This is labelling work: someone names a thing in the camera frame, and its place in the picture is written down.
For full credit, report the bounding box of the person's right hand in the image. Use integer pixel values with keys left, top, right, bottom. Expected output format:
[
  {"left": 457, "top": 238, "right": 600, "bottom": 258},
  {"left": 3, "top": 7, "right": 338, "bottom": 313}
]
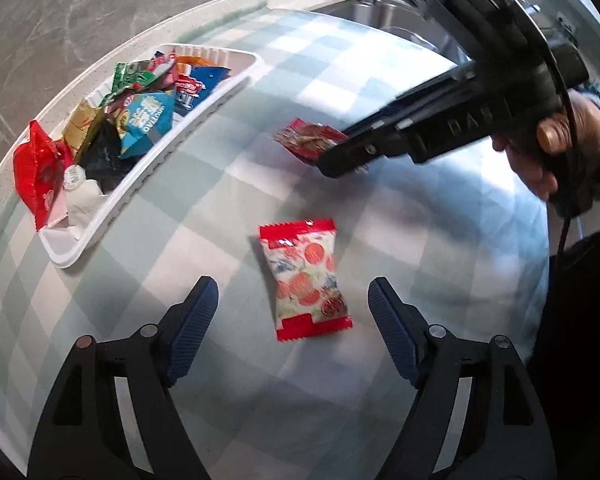
[{"left": 490, "top": 96, "right": 600, "bottom": 202}]

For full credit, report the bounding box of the large red snack packet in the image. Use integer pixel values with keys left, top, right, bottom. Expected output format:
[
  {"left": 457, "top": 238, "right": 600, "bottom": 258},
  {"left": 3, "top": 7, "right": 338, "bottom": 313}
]
[{"left": 13, "top": 121, "right": 76, "bottom": 231}]

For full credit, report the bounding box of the small red snack packet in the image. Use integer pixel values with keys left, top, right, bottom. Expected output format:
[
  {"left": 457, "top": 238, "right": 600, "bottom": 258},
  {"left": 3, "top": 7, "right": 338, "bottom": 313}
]
[{"left": 272, "top": 117, "right": 351, "bottom": 166}]

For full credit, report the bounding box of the gold snack packet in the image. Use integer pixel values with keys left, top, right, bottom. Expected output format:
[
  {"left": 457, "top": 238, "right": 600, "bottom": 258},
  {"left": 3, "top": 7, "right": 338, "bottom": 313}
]
[{"left": 62, "top": 100, "right": 108, "bottom": 161}]

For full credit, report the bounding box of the green snack packet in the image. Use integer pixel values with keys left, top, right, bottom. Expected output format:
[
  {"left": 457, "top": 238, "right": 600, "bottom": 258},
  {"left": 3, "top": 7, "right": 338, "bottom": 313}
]
[{"left": 102, "top": 60, "right": 168, "bottom": 106}]

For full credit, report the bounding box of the white plastic tray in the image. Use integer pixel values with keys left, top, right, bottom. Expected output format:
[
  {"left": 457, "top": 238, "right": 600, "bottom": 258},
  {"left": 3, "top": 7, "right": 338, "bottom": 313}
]
[{"left": 39, "top": 42, "right": 266, "bottom": 268}]

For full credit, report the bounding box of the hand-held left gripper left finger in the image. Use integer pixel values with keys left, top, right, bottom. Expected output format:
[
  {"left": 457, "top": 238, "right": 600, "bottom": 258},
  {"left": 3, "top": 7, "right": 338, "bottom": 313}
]
[{"left": 27, "top": 275, "right": 220, "bottom": 480}]

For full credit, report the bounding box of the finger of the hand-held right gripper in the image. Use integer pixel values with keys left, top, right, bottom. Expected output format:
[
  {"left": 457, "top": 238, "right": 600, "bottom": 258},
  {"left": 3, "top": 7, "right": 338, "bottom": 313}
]
[
  {"left": 316, "top": 129, "right": 422, "bottom": 180},
  {"left": 342, "top": 66, "right": 482, "bottom": 140}
]

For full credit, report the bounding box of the black cable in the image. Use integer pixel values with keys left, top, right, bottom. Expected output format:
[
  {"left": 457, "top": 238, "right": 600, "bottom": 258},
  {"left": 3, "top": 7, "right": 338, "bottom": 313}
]
[{"left": 540, "top": 30, "right": 588, "bottom": 261}]

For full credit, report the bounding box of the green checked tablecloth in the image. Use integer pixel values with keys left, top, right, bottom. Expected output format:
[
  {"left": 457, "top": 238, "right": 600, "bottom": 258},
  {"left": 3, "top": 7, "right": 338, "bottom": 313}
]
[{"left": 0, "top": 7, "right": 551, "bottom": 480}]

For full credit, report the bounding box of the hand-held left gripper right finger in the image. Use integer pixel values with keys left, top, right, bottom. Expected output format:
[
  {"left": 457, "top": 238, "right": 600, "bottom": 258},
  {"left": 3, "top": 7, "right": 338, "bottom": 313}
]
[{"left": 367, "top": 276, "right": 561, "bottom": 480}]

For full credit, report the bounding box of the black snack packet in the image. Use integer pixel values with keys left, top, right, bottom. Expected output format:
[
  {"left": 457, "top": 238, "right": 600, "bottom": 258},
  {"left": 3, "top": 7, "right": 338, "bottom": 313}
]
[{"left": 77, "top": 120, "right": 141, "bottom": 193}]

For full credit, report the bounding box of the red peach print snack packet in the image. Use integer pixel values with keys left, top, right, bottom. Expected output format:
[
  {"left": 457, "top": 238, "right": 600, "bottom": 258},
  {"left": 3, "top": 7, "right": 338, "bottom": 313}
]
[{"left": 258, "top": 218, "right": 354, "bottom": 343}]

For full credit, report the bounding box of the steel sink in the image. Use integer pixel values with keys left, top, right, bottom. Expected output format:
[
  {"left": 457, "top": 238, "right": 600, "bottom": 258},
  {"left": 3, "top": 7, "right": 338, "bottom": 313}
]
[{"left": 310, "top": 0, "right": 476, "bottom": 76}]

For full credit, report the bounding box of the person's dark clothing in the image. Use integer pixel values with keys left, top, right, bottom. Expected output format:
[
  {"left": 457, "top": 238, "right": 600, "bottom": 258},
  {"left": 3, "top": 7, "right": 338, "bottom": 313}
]
[{"left": 527, "top": 230, "right": 600, "bottom": 411}]

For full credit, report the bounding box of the blue and red snack packet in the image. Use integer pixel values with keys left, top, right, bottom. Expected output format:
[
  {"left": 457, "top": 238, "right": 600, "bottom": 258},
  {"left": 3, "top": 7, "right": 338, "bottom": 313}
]
[{"left": 172, "top": 66, "right": 233, "bottom": 116}]

